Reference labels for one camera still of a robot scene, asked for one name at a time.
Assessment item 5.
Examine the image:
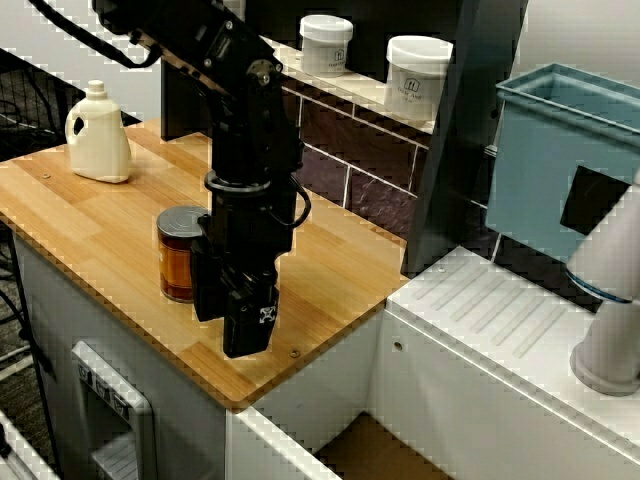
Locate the orange beans can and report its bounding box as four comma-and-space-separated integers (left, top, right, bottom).
156, 206, 211, 303

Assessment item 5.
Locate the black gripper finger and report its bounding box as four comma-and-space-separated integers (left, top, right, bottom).
191, 239, 229, 323
222, 281, 280, 359

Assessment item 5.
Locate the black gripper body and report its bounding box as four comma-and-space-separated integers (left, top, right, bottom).
197, 174, 298, 297

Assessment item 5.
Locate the black square patch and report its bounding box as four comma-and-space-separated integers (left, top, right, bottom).
559, 164, 633, 237

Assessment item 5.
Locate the black wire mesh panel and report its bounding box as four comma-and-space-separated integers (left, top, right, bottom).
0, 47, 144, 151

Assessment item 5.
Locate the cream detergent bottle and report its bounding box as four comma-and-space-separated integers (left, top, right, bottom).
64, 79, 133, 184

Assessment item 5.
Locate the cream ledge shelf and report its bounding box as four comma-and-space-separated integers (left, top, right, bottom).
257, 34, 437, 136

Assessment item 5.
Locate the wooden board inside sink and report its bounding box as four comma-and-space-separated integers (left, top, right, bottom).
314, 412, 454, 480

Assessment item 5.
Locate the white sink unit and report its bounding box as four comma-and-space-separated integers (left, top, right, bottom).
224, 244, 640, 480

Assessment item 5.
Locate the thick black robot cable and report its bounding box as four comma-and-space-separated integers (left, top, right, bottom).
27, 0, 164, 71

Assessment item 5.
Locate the blue plastic bin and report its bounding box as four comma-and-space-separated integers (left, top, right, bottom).
485, 62, 640, 265

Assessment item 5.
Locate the white kitchen cabinet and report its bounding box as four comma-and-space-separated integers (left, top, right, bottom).
9, 232, 386, 480

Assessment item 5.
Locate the white frame bar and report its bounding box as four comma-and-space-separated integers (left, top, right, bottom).
0, 409, 59, 480

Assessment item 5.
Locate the white plastic jar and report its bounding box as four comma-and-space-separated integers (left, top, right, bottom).
298, 14, 355, 78
383, 34, 455, 123

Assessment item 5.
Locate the grey kitchen faucet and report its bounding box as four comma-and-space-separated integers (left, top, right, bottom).
564, 167, 640, 397

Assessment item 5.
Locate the grey dispenser panel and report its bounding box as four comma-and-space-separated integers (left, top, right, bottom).
69, 339, 154, 480

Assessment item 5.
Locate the thin black pole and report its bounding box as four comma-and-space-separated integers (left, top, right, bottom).
0, 219, 64, 479

